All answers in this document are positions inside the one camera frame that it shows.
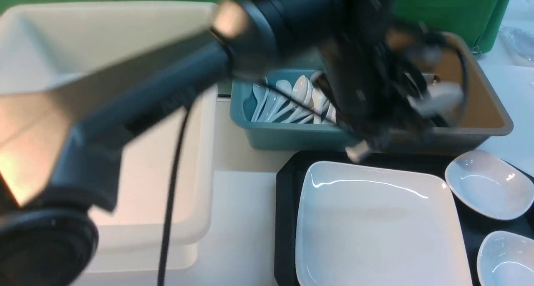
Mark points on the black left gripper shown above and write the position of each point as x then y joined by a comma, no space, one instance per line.
357,62

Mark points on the large white square plate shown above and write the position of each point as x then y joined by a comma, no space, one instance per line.
362,226

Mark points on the white bowl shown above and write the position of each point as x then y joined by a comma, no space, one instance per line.
506,259
489,185

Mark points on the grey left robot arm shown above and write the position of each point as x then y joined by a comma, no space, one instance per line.
61,148

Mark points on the brown plastic bin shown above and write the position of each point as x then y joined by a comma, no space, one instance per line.
484,117

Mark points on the teal plastic bin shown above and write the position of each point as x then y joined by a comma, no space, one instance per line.
282,137

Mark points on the black serving tray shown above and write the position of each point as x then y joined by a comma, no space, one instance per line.
288,187

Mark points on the large white plastic tub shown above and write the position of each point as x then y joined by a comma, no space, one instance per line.
45,44

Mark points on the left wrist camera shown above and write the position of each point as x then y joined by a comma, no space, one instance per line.
440,97

